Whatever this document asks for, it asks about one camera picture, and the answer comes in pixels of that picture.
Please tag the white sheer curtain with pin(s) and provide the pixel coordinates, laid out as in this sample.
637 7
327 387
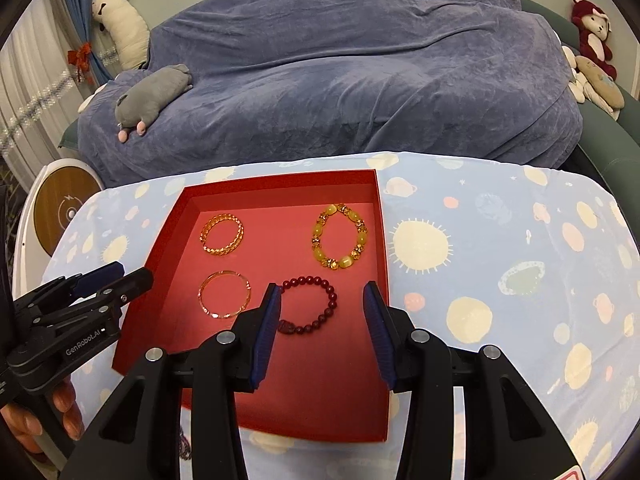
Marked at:
30 85

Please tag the red cardboard box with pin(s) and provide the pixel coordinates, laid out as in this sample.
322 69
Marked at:
310 260

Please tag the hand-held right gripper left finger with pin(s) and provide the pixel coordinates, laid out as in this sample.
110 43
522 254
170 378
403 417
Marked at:
265 335

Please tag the red plush bear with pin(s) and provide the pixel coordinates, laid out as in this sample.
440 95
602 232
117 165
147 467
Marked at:
592 45

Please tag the grey plush toy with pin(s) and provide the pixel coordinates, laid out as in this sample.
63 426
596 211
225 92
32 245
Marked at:
150 95

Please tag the planet print blue tablecloth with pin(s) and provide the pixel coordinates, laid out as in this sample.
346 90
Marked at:
500 240

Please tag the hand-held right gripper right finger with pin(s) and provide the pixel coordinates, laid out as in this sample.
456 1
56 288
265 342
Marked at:
377 335

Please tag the white round wooden-top table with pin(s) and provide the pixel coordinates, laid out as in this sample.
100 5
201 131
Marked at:
60 205

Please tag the blue curtain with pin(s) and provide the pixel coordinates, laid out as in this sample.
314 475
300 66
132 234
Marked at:
82 15

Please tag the person's left hand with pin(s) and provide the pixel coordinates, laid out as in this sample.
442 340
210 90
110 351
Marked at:
67 405

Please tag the white plush toy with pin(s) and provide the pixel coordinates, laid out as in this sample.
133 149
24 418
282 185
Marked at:
127 30

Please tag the white pillow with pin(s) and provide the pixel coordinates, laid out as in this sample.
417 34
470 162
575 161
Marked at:
90 102

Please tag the blue velvet blanket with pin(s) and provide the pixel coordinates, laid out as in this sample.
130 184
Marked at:
350 85

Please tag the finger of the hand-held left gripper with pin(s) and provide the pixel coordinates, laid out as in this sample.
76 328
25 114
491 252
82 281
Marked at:
100 275
130 287

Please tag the silver tinsel garland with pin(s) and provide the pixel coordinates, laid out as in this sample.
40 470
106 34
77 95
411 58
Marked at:
35 105

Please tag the red bow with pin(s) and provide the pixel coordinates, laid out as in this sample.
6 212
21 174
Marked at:
80 57

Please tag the thin gold bangle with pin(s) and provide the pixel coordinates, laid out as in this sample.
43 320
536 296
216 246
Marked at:
215 314

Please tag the beige plush toy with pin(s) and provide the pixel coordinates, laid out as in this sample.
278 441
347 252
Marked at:
597 77

